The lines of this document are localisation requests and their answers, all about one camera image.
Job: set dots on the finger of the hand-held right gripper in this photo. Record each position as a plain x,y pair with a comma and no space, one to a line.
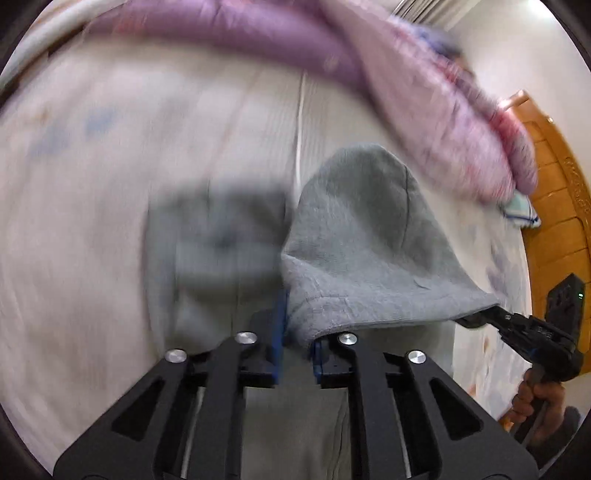
485,318

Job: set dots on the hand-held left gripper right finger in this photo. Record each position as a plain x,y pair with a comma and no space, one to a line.
317,357

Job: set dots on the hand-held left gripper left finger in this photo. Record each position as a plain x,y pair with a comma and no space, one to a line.
278,332

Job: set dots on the grey hooded sweatshirt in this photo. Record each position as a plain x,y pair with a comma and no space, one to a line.
351,240

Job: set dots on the person's right hand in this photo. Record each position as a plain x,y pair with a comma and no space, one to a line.
538,404

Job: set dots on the blue checked pillow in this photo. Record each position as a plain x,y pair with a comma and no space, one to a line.
521,210

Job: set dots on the wooden headboard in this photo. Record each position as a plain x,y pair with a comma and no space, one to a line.
561,198

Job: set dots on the white patterned bed sheet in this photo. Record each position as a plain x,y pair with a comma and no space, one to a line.
115,207

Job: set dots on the purple floral quilt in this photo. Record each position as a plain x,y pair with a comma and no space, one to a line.
415,92

